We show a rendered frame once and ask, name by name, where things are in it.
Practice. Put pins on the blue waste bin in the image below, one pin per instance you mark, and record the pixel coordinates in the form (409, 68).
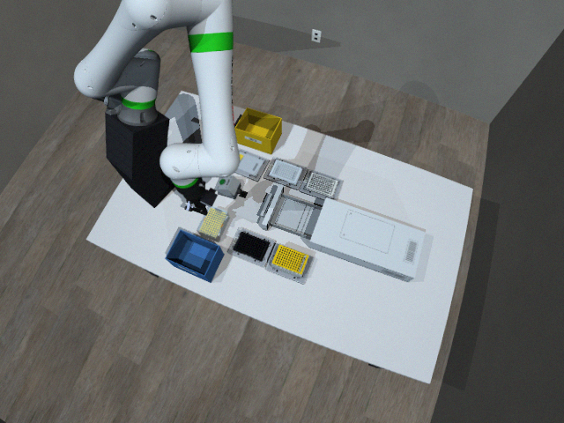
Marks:
(196, 254)

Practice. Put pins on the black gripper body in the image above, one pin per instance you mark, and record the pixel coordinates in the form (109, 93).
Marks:
(192, 198)

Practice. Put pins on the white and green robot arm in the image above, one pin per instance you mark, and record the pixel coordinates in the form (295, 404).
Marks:
(211, 36)

